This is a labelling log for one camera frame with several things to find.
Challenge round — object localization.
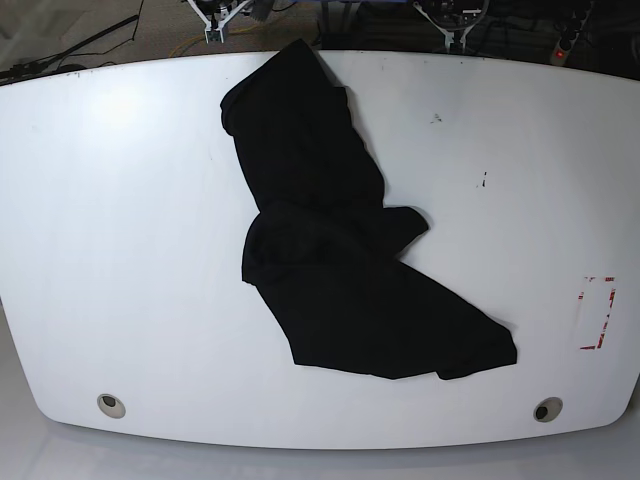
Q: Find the black T-shirt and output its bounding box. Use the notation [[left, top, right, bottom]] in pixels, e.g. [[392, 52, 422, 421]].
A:
[[221, 40, 517, 380]]

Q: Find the red tape rectangle marking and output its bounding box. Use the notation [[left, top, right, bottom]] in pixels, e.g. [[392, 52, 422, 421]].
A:
[[575, 276, 616, 351]]

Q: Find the yellow cable on floor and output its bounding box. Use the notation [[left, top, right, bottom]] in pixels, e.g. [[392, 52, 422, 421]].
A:
[[172, 22, 261, 60]]

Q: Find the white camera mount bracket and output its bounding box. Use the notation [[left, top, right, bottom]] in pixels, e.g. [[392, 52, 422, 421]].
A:
[[412, 0, 490, 53], [187, 0, 254, 43]]

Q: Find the left table cable grommet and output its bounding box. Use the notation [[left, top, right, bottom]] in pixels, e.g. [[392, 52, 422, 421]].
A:
[[97, 394, 126, 419]]

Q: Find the table cable grommet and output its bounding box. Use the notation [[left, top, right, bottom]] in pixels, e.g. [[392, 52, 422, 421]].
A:
[[533, 397, 564, 423], [97, 394, 126, 419]]

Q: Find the right table cable grommet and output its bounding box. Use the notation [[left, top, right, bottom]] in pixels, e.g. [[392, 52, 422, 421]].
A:
[[533, 397, 564, 423]]

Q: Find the black power strip red switch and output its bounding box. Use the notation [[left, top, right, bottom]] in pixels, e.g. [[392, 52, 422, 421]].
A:
[[550, 1, 593, 67]]

